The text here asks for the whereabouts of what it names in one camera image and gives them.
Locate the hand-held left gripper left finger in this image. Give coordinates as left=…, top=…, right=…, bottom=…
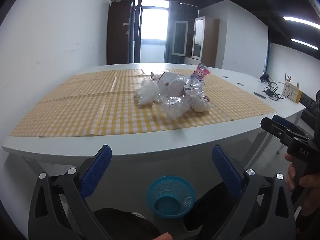
left=28, top=144, right=113, bottom=240

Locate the white crumpled tissue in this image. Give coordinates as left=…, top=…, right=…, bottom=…
left=192, top=97, right=211, bottom=112

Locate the person's right hand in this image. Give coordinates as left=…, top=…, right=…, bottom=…
left=285, top=154, right=320, bottom=217

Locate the person's left hand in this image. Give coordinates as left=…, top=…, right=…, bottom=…
left=147, top=232, right=173, bottom=240

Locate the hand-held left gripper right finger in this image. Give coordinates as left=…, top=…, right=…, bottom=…
left=197, top=144, right=297, bottom=240

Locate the dark brown wardrobe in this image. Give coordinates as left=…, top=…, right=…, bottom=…
left=107, top=1, right=137, bottom=65

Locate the blue mesh wastebasket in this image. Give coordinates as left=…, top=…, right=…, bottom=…
left=147, top=176, right=196, bottom=218

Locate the dark chair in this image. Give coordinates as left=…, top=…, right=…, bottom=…
left=300, top=90, right=320, bottom=131

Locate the ceiling light tube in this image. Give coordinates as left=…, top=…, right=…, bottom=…
left=290, top=38, right=318, bottom=50
left=283, top=16, right=320, bottom=29

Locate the clear plastic wrap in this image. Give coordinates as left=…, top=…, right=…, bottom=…
left=159, top=93, right=193, bottom=120

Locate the white pen holder box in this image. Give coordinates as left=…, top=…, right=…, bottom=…
left=282, top=73, right=300, bottom=104

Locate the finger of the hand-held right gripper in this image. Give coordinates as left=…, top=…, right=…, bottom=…
left=272, top=115, right=309, bottom=138
left=260, top=117, right=310, bottom=147

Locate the yellow checkered tablecloth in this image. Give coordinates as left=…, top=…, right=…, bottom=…
left=9, top=68, right=277, bottom=138

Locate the wooden glass-door cabinet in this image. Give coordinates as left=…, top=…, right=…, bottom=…
left=171, top=16, right=220, bottom=68

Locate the black cable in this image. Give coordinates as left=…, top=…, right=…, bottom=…
left=262, top=81, right=283, bottom=101

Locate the clear plastic bag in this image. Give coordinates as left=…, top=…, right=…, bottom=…
left=134, top=77, right=161, bottom=106

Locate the glass balcony door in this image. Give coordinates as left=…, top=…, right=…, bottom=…
left=130, top=0, right=175, bottom=64

